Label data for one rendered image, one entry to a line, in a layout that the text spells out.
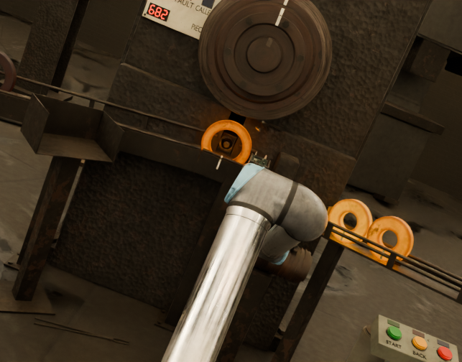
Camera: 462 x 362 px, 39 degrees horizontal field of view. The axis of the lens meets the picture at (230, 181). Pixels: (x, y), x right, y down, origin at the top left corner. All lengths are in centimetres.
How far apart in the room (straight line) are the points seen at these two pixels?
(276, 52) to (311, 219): 82
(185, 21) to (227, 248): 119
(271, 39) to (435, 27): 441
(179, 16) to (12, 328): 124
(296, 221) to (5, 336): 111
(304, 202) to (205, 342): 41
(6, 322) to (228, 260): 106
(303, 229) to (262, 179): 16
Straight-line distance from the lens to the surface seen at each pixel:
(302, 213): 159
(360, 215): 231
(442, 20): 659
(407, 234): 224
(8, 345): 226
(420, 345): 190
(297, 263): 236
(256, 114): 238
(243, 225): 154
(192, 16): 250
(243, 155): 243
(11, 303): 246
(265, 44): 226
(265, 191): 157
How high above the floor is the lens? 125
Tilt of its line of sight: 15 degrees down
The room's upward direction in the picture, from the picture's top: 23 degrees clockwise
